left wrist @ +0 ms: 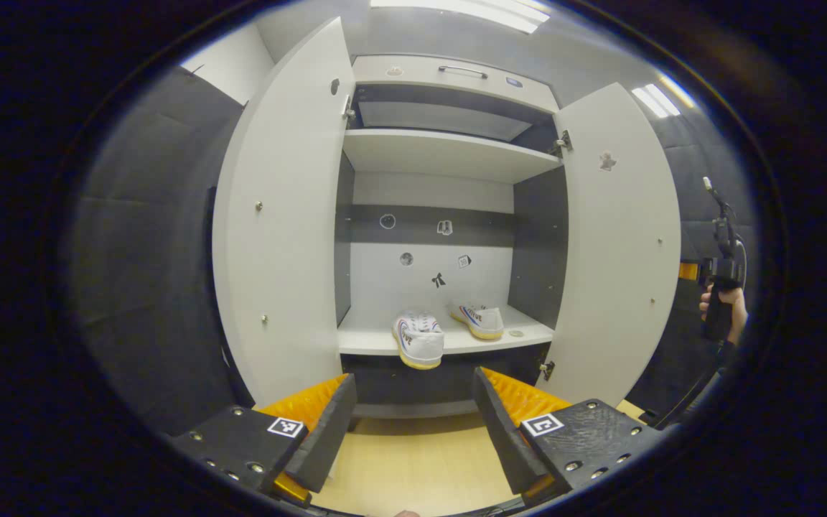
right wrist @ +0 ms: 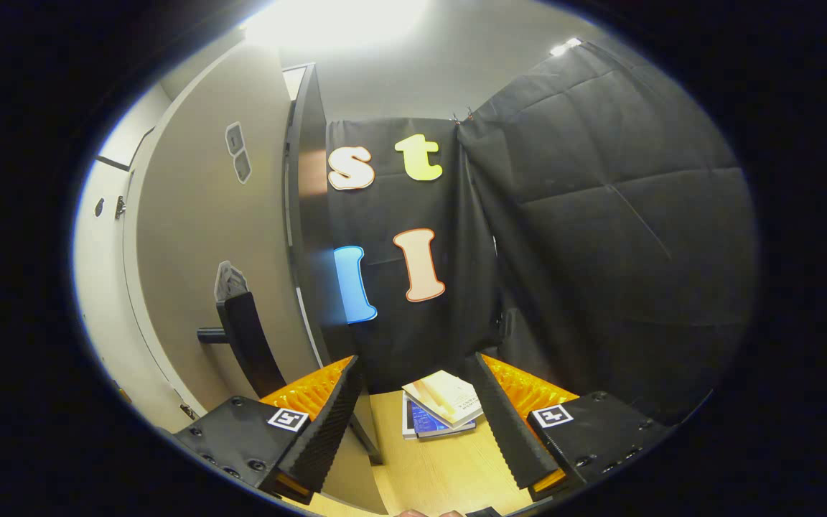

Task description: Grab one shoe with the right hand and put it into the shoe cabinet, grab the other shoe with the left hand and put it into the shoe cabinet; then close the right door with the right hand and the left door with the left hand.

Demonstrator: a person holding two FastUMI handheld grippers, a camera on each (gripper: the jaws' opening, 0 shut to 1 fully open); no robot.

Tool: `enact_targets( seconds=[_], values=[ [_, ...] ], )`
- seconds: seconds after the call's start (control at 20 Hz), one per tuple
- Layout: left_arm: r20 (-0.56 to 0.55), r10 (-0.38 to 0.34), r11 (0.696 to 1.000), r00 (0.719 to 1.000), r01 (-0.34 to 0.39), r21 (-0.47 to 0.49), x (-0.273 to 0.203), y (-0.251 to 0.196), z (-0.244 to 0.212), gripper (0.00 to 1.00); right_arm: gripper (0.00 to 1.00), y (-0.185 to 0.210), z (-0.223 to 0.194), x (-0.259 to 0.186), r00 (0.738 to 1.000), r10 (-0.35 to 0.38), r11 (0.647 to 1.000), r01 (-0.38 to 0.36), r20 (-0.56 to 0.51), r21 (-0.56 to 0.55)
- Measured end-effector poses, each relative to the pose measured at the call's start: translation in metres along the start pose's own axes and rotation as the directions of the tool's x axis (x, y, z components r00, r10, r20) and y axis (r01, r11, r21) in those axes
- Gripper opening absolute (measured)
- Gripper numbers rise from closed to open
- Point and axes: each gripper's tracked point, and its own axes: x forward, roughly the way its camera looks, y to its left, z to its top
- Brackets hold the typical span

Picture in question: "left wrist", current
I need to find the white canvas shoe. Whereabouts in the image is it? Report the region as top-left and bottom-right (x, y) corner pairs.
(448, 302), (505, 340)
(393, 310), (445, 371)

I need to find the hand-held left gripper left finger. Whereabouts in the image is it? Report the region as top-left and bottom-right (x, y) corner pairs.
(169, 372), (358, 507)

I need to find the black cable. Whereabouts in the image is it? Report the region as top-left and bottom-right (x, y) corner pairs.
(654, 363), (726, 429)

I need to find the black backdrop cloth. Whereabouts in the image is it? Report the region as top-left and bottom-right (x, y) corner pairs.
(69, 65), (759, 435)

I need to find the grey cabinet drawer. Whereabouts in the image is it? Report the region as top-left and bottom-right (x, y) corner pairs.
(352, 56), (559, 113)

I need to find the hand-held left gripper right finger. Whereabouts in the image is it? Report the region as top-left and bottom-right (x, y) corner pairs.
(472, 366), (665, 507)

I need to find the grey shoe cabinet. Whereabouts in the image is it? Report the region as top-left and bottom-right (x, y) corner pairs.
(335, 54), (571, 421)

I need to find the ceiling light panel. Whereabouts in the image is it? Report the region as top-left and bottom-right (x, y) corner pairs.
(632, 74), (696, 119)

